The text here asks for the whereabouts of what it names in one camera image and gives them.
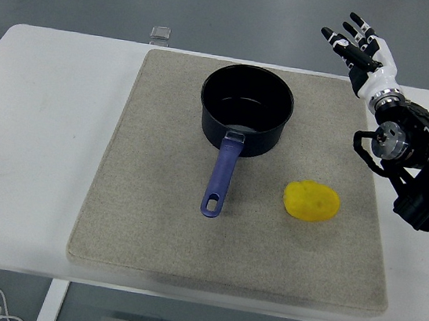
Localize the beige fabric mat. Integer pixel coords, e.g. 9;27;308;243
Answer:
62;40;419;321

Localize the dark blue pot with handle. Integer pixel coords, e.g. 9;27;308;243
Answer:
184;59;300;228

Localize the white table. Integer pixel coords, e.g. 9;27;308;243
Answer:
0;20;429;321

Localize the yellow potato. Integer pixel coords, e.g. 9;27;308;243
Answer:
280;177;344;227

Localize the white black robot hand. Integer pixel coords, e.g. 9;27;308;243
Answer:
312;8;410;106

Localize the small clear plastic box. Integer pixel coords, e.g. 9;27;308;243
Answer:
149;24;173;43

